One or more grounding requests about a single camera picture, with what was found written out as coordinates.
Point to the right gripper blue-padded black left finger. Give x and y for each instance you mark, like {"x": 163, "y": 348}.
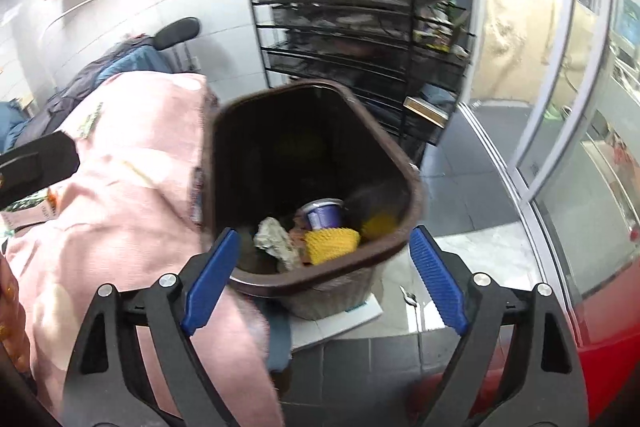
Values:
{"x": 106, "y": 381}

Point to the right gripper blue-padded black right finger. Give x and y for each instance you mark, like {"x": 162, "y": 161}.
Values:
{"x": 541, "y": 383}

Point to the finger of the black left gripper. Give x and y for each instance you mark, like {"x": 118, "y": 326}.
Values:
{"x": 27, "y": 169}

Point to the beige paper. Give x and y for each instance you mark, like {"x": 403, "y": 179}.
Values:
{"x": 272, "y": 238}

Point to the blue yogurt cup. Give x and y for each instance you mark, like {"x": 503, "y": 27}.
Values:
{"x": 325, "y": 213}

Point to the dark brown trash bin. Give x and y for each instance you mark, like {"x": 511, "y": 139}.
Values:
{"x": 271, "y": 153}

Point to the person left hand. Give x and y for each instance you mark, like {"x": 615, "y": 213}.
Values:
{"x": 12, "y": 316}

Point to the pink polka dot blanket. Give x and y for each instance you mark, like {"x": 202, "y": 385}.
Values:
{"x": 124, "y": 217}

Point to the blue grey bedding pile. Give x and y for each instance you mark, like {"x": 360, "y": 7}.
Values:
{"x": 128, "y": 56}

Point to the black stool backrest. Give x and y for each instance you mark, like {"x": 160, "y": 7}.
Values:
{"x": 179, "y": 31}

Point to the glass sliding door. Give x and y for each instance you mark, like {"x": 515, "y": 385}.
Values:
{"x": 556, "y": 89}

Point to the black wire shelf cart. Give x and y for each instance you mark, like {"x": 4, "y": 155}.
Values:
{"x": 403, "y": 59}

